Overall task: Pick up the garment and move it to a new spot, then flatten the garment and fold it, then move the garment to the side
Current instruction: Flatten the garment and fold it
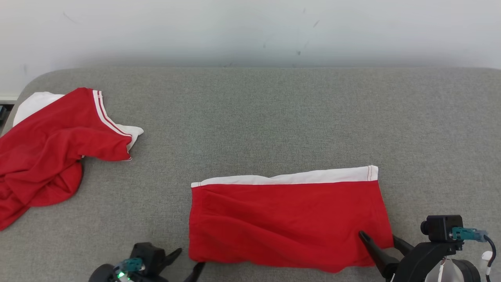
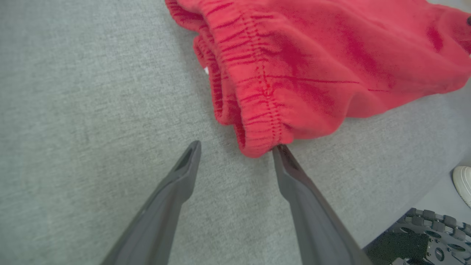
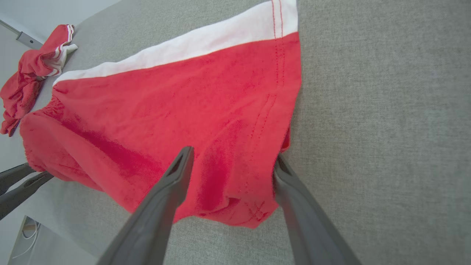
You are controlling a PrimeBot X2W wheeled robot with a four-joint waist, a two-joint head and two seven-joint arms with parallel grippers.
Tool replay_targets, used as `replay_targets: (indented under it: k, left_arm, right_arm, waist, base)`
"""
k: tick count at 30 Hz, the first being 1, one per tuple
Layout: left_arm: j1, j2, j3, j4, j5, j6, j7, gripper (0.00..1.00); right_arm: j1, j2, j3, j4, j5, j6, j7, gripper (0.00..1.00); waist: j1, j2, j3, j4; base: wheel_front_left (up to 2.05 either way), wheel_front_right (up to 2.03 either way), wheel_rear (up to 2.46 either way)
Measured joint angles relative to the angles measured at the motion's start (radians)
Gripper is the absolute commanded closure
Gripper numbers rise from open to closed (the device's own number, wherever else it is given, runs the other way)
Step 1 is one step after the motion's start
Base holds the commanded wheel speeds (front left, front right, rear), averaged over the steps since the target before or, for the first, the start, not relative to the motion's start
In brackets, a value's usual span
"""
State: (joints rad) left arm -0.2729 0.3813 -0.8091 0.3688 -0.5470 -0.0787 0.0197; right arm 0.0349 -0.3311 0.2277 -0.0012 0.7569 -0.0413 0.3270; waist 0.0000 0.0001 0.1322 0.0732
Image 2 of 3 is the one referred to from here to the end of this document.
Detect white shoe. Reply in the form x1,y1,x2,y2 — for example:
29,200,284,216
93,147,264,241
452,166,471,209

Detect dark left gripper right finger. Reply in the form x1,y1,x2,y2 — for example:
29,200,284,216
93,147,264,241
272,144,374,265

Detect red white striped shorts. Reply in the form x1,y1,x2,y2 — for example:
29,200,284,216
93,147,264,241
164,0,471,159

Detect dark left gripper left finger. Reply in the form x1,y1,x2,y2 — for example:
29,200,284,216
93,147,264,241
100,140,202,265

